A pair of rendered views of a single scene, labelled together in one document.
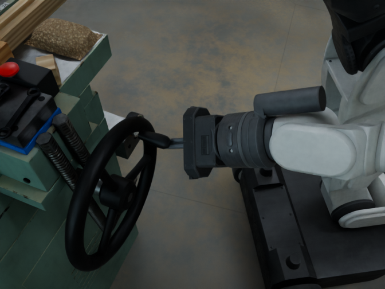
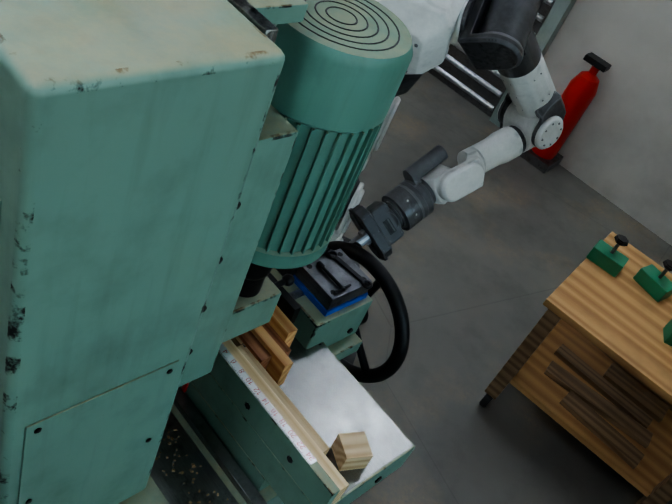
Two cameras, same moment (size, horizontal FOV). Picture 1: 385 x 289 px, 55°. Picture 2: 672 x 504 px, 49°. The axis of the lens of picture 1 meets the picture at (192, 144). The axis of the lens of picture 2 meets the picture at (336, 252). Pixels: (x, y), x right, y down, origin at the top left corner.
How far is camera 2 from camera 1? 1.28 m
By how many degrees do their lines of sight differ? 54
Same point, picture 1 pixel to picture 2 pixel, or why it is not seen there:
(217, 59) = not seen: outside the picture
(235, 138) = (416, 204)
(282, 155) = (452, 193)
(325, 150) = (472, 176)
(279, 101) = (427, 166)
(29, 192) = (348, 342)
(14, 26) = not seen: hidden behind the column
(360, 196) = not seen: hidden behind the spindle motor
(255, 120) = (419, 186)
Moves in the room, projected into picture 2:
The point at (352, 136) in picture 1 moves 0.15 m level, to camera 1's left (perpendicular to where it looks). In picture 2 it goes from (478, 161) to (458, 193)
